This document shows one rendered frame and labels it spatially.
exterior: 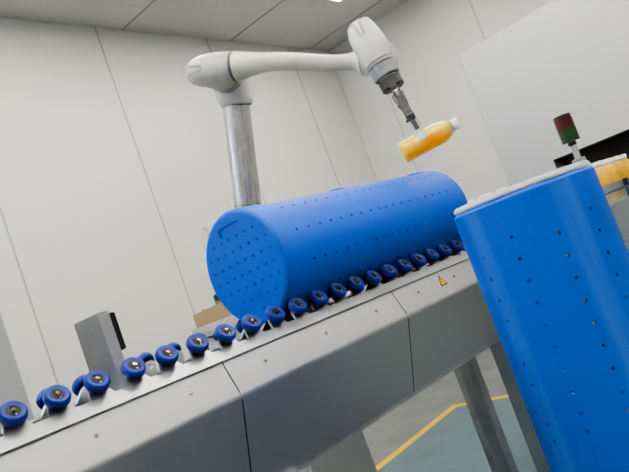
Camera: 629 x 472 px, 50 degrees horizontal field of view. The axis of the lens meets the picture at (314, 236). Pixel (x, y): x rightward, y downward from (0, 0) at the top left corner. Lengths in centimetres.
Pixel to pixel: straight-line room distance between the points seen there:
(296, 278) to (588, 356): 65
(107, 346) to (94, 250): 335
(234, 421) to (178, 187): 402
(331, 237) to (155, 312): 324
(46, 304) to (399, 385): 297
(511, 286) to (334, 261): 52
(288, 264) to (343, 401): 35
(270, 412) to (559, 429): 56
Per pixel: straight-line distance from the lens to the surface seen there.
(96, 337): 137
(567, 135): 252
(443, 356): 198
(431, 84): 701
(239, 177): 248
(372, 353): 169
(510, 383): 229
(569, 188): 131
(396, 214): 189
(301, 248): 158
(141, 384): 129
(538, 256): 128
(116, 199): 491
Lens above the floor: 98
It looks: 4 degrees up
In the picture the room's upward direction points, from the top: 20 degrees counter-clockwise
